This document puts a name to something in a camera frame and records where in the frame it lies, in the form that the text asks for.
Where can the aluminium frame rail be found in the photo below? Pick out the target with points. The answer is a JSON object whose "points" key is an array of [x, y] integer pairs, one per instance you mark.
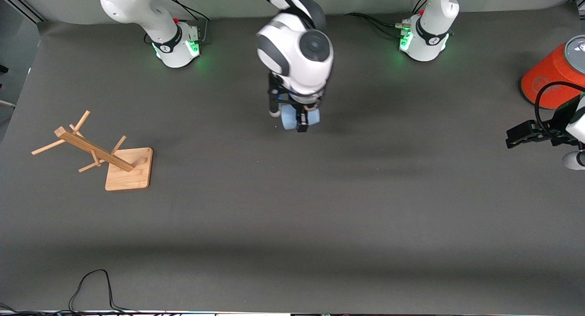
{"points": [[580, 4], [25, 7]]}

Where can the wooden cup rack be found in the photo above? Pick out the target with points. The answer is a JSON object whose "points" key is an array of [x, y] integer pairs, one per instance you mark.
{"points": [[128, 172]]}

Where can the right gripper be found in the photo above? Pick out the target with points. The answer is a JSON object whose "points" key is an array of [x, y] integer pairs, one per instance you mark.
{"points": [[301, 122]]}

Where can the dark grey table mat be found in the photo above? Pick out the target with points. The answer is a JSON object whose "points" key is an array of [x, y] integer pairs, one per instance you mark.
{"points": [[292, 215]]}

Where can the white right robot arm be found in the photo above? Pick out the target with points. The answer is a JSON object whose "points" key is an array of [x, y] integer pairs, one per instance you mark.
{"points": [[297, 46]]}

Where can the light blue cup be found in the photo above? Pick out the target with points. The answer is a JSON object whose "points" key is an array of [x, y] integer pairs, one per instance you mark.
{"points": [[289, 119]]}

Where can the orange canister with silver lid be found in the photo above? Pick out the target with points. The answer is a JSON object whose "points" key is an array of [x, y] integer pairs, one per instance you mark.
{"points": [[550, 76]]}

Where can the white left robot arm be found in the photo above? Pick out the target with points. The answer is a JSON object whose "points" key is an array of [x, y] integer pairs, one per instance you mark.
{"points": [[429, 14]]}

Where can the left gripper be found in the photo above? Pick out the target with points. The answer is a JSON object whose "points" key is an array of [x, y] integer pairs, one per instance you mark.
{"points": [[554, 132]]}

